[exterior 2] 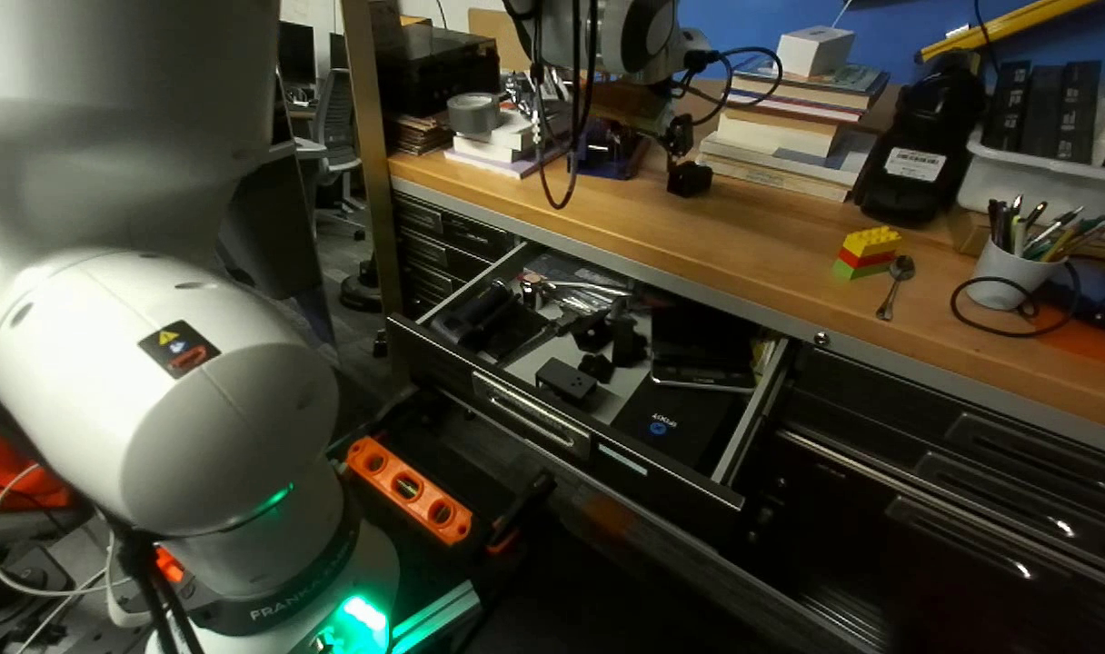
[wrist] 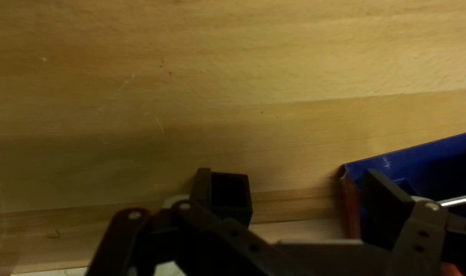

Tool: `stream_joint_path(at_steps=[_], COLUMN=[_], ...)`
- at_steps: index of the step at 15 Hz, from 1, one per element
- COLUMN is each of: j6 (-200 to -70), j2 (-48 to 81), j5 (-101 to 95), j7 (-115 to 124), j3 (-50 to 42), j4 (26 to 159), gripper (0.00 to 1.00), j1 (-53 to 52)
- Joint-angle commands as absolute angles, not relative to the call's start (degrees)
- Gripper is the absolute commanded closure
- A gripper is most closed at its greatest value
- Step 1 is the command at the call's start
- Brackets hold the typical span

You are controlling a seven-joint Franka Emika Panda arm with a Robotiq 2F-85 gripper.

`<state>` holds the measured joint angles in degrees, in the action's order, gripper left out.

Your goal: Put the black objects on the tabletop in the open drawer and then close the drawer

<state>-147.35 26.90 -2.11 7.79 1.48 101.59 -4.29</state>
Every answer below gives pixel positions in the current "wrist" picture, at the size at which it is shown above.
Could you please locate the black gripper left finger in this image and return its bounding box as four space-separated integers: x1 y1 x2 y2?
84 198 315 276

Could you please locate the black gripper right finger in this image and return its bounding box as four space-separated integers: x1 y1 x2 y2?
361 167 466 276

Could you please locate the orange clamp rack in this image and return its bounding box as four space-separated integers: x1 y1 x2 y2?
335 129 466 242

